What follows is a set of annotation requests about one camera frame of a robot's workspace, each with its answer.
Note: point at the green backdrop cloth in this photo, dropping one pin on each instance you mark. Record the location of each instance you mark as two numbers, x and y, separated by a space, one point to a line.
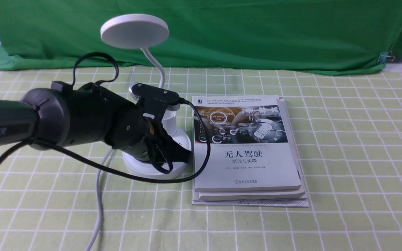
330 37

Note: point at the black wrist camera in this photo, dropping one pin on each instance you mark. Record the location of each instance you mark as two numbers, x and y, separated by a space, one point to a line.
154 101

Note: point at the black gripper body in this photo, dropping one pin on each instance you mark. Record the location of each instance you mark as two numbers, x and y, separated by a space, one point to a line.
148 142

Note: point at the top book self-driving cover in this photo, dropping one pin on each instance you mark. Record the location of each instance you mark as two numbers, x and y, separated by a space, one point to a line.
246 164

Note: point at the blue binder clip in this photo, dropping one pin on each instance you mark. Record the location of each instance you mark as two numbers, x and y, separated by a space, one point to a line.
385 57

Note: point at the white desk lamp with sockets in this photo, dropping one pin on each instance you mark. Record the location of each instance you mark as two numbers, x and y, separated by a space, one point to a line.
142 31

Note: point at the middle book under top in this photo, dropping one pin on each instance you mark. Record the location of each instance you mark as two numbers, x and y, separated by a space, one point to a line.
257 196

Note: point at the green checked tablecloth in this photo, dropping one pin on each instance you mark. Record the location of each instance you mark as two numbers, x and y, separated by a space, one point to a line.
348 131

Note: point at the bottom white paper booklet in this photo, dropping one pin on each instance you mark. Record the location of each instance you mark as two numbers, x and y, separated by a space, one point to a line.
254 159

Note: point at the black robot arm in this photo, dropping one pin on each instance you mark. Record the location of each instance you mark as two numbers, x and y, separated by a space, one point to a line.
65 117

